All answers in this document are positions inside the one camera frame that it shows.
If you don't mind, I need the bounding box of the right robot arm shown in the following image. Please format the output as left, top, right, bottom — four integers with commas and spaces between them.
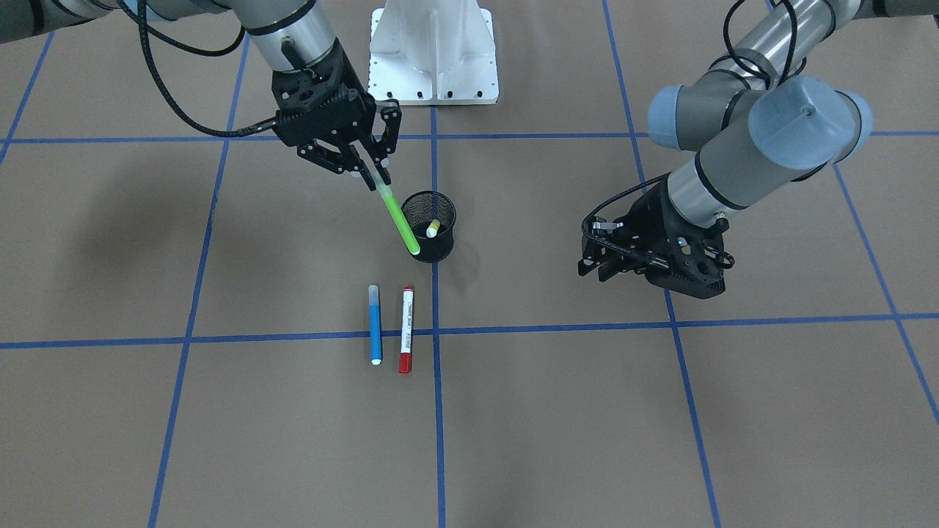
1, 1, 402, 191

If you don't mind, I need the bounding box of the green highlighter pen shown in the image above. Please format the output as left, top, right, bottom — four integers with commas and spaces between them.
376, 181, 420, 255

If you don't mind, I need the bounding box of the blue highlighter pen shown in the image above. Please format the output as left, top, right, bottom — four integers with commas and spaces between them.
367, 284, 383, 365

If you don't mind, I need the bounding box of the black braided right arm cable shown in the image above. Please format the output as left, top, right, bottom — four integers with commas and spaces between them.
117, 0, 294, 139

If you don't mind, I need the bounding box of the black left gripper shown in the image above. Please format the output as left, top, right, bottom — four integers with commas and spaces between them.
578, 180, 734, 298

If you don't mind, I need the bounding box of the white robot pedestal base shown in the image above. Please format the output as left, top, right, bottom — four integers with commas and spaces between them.
367, 1, 500, 105

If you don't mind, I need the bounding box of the red white marker pen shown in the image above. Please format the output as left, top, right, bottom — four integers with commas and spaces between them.
397, 285, 414, 374

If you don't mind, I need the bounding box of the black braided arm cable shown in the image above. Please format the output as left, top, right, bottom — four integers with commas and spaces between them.
117, 0, 294, 139
581, 0, 800, 268

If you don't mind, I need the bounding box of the black mesh pen cup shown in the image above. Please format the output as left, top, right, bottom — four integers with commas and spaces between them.
402, 190, 457, 263

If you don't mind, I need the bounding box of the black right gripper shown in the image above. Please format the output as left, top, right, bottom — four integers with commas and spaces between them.
271, 39, 403, 185

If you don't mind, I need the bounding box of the yellow highlighter pen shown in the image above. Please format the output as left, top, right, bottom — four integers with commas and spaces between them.
425, 219, 442, 238

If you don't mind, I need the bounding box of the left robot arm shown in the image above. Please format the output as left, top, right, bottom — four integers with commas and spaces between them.
578, 1, 937, 298

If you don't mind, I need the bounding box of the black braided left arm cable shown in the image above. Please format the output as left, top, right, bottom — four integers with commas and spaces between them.
581, 0, 800, 268

